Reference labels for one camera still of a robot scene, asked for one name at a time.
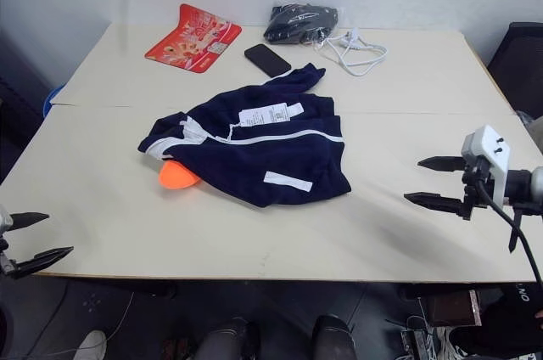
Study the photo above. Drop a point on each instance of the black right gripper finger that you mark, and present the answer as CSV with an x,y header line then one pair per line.
x,y
437,202
443,164

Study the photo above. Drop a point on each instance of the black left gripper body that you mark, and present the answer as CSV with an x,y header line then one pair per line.
x,y
6,254

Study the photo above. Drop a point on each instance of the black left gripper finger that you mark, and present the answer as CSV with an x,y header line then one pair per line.
x,y
27,220
40,260

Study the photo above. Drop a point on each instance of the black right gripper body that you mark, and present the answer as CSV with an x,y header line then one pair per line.
x,y
478,188

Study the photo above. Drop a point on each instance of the navy zip jacket white stripes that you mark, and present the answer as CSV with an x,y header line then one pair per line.
x,y
254,164

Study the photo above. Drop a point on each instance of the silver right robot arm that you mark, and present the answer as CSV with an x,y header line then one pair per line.
x,y
526,185

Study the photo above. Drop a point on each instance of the white shoe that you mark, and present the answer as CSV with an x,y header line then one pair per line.
x,y
94,345

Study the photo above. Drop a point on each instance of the brown cardboard box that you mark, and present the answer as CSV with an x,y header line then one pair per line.
x,y
454,309

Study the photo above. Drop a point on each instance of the black office chair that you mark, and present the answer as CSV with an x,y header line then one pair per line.
x,y
519,63

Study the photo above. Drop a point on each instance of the black bag white letters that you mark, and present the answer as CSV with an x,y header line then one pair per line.
x,y
509,326

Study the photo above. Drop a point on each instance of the power strip with plugs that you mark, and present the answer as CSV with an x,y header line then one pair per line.
x,y
418,345

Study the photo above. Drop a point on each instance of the orange oval ball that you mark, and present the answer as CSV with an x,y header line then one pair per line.
x,y
176,176

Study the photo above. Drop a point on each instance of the dark rounded shape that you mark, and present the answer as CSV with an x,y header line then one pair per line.
x,y
333,339
229,341

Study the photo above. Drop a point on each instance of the black garment in plastic bag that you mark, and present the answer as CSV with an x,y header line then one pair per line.
x,y
299,24

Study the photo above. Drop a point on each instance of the black smartphone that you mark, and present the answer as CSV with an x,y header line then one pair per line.
x,y
267,60

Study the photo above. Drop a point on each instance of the red printed flat pouch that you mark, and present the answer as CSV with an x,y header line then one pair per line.
x,y
193,39

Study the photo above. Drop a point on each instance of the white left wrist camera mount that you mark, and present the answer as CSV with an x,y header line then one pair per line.
x,y
3,220

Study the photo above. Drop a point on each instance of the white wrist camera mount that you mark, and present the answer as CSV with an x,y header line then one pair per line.
x,y
3,220
494,143

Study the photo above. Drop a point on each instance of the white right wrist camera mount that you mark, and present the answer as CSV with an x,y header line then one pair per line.
x,y
494,143

